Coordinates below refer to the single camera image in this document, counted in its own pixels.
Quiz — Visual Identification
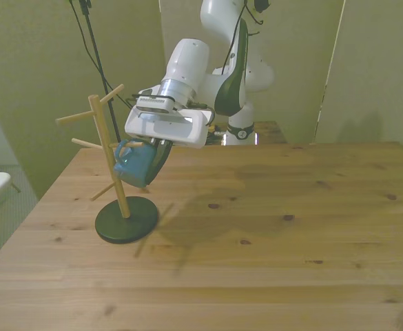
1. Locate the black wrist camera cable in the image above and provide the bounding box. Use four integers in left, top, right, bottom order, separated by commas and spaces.
125, 0, 266, 125

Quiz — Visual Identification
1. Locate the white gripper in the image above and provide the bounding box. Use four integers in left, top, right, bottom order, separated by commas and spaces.
124, 105, 214, 185

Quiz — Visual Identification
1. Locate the wooden mug tree black base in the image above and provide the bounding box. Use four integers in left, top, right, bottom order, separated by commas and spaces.
55, 83, 160, 244

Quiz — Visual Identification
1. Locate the black camera stand cable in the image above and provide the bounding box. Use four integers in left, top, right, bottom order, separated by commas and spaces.
68, 0, 135, 110

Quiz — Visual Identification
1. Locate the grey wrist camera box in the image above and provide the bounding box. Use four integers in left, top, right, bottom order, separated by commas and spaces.
132, 88, 178, 114

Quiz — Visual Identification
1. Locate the blue enamel mug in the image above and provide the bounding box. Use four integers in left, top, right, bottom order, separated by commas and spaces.
113, 139, 164, 190

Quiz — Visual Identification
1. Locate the black camera stand pole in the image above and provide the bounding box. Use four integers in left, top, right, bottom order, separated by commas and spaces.
78, 0, 122, 143

